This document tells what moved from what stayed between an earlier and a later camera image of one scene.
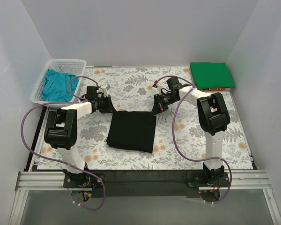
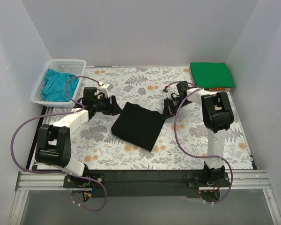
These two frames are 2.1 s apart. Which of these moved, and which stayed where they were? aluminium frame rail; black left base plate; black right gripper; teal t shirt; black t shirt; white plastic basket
Moved: black right gripper; black t shirt
Stayed: white plastic basket; teal t shirt; black left base plate; aluminium frame rail
